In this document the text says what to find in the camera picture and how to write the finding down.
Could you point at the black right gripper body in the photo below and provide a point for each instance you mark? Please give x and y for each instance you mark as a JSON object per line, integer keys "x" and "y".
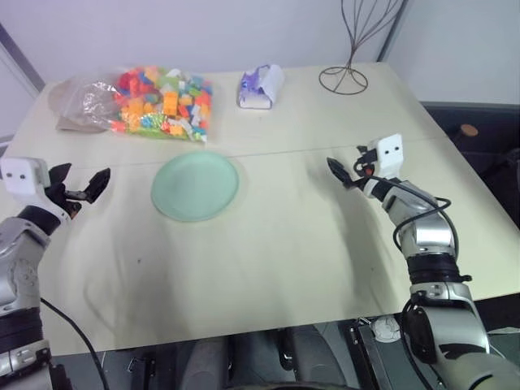
{"x": 365, "y": 162}

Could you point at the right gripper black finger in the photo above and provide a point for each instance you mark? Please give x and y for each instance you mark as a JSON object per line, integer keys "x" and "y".
{"x": 335, "y": 167}
{"x": 347, "y": 181}

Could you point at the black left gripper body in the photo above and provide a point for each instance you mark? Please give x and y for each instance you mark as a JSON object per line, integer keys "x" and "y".
{"x": 65, "y": 197}

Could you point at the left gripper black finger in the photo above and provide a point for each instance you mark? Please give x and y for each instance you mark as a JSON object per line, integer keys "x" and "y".
{"x": 98, "y": 183}
{"x": 60, "y": 172}

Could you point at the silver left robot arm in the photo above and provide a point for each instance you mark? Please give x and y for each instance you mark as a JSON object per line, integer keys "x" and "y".
{"x": 18, "y": 264}

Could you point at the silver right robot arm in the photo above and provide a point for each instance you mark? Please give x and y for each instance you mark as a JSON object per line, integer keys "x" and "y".
{"x": 430, "y": 243}

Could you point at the light green round plate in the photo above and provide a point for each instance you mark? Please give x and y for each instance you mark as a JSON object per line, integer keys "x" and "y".
{"x": 196, "y": 186}

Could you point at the clear bag of colourful blocks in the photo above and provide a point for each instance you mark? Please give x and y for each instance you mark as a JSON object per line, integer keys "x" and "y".
{"x": 162, "y": 103}

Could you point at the round wooden knob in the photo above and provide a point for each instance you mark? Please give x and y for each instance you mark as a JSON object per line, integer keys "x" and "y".
{"x": 469, "y": 130}

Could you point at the white purple tissue pack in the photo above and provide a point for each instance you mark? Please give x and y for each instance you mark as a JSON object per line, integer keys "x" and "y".
{"x": 260, "y": 87}

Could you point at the black chair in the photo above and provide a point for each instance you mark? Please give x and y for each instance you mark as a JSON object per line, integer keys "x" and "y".
{"x": 479, "y": 146}

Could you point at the small white round object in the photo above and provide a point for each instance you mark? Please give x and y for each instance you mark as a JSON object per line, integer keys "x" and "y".
{"x": 386, "y": 328}

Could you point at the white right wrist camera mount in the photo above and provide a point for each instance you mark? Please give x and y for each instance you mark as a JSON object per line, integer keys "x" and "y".
{"x": 389, "y": 156}

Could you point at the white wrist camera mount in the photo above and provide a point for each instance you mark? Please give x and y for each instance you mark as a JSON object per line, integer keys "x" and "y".
{"x": 22, "y": 174}
{"x": 389, "y": 156}

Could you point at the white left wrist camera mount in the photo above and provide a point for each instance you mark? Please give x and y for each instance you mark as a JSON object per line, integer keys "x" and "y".
{"x": 22, "y": 174}

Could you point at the grey window frame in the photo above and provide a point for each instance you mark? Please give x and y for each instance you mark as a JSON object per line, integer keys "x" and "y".
{"x": 18, "y": 65}

